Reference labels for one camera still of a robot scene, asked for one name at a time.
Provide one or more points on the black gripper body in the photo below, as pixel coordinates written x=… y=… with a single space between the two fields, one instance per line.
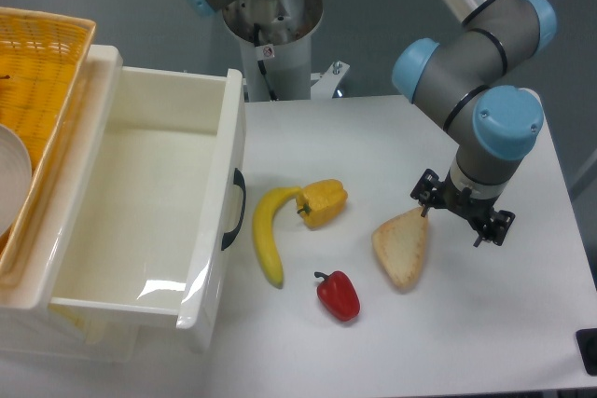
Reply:
x=466 y=199

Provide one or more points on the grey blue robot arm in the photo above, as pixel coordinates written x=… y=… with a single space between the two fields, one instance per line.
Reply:
x=457 y=86

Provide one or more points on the triangle toast bread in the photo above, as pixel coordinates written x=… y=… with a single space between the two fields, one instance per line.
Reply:
x=400 y=244

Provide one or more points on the yellow bell pepper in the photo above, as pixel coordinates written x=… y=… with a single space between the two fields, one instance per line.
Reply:
x=320 y=202

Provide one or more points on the red bell pepper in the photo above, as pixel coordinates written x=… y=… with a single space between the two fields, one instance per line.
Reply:
x=337 y=294

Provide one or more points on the black corner object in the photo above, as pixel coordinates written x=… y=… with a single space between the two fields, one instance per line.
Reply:
x=586 y=340

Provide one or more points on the yellow banana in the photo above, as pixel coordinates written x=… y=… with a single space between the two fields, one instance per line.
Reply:
x=263 y=234

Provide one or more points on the white open drawer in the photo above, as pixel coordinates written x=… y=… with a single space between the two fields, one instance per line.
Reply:
x=146 y=245

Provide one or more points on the white bowl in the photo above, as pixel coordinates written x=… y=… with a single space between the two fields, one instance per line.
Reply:
x=16 y=177

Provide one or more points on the yellow woven basket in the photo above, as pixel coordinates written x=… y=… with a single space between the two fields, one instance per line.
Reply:
x=41 y=55

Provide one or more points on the white drawer cabinet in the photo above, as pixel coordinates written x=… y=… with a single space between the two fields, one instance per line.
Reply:
x=30 y=320

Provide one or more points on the black drawer handle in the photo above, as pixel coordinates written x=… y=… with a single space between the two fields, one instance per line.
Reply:
x=237 y=211

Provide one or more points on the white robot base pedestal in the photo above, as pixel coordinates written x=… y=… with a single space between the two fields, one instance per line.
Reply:
x=275 y=41

